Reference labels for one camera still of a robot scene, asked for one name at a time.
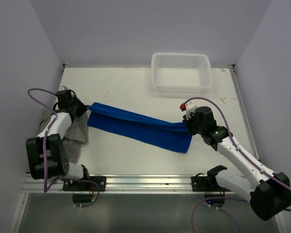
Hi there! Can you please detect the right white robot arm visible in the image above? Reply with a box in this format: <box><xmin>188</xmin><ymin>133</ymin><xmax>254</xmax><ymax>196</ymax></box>
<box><xmin>180</xmin><ymin>102</ymin><xmax>291</xmax><ymax>220</ymax></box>

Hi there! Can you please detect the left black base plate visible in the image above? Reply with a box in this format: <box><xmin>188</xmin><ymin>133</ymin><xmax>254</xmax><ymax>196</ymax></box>
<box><xmin>61</xmin><ymin>176</ymin><xmax>107</xmax><ymax>192</ymax></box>

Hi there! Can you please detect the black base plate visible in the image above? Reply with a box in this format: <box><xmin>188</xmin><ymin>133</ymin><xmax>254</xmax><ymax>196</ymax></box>
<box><xmin>191</xmin><ymin>173</ymin><xmax>229</xmax><ymax>192</ymax></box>
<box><xmin>61</xmin><ymin>176</ymin><xmax>107</xmax><ymax>192</ymax></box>

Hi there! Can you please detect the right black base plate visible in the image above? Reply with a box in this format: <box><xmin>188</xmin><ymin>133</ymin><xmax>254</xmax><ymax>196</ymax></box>
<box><xmin>191</xmin><ymin>173</ymin><xmax>229</xmax><ymax>192</ymax></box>

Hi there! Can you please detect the white perforated plastic basket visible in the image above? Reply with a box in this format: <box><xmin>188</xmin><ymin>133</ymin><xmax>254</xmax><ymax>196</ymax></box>
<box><xmin>151</xmin><ymin>52</ymin><xmax>213</xmax><ymax>94</ymax></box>

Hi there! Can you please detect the grey terry towel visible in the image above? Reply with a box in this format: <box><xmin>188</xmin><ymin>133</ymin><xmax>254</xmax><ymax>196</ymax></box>
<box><xmin>40</xmin><ymin>106</ymin><xmax>90</xmax><ymax>165</ymax></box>

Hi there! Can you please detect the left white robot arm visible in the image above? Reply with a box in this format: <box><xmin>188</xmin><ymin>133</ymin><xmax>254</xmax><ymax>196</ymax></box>
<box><xmin>26</xmin><ymin>88</ymin><xmax>91</xmax><ymax>191</ymax></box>

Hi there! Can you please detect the aluminium mounting rail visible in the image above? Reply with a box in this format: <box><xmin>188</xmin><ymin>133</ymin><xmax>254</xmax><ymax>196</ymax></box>
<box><xmin>21</xmin><ymin>173</ymin><xmax>243</xmax><ymax>195</ymax></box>

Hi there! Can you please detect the blue microfiber towel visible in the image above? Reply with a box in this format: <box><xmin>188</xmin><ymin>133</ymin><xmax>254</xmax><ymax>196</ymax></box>
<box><xmin>87</xmin><ymin>102</ymin><xmax>192</xmax><ymax>153</ymax></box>

